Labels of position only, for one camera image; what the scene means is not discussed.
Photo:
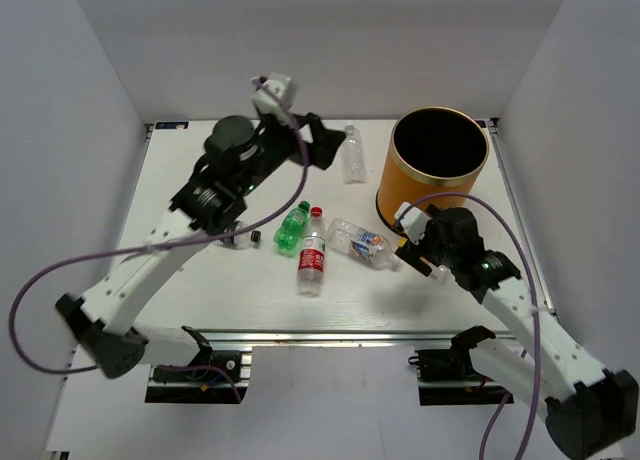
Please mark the green plastic bottle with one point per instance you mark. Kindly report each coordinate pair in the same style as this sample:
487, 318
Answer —
292, 228

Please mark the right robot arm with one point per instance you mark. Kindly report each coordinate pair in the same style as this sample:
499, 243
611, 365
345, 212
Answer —
585, 406

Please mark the blue orange label clear bottle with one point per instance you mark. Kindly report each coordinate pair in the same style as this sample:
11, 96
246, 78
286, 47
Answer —
361, 244

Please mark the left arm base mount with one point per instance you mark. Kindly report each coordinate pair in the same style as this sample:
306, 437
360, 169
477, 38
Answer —
225, 382

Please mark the clear unlabelled plastic bottle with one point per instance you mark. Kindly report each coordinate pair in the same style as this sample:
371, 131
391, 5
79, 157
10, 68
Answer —
353, 161

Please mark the yellow cap small bottle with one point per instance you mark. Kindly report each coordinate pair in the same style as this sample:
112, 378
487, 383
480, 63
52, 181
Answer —
440, 274

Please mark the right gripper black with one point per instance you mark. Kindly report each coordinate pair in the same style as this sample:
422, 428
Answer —
412, 252

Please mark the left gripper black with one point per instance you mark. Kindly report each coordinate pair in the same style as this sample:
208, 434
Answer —
320, 152

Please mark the red label Nongfu water bottle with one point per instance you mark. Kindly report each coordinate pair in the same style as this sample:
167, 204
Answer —
311, 265

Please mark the aluminium table edge rail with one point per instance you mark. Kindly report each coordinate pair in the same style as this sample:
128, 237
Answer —
319, 336

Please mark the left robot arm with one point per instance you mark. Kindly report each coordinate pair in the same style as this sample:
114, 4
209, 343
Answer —
238, 156

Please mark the orange cylindrical bin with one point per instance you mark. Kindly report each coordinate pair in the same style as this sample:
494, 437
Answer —
431, 150

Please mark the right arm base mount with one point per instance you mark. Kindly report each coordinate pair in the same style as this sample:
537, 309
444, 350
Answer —
444, 381

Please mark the blue sticker on table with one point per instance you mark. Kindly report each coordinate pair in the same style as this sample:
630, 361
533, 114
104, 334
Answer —
171, 125

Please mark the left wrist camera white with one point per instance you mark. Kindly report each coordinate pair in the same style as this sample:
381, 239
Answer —
274, 93

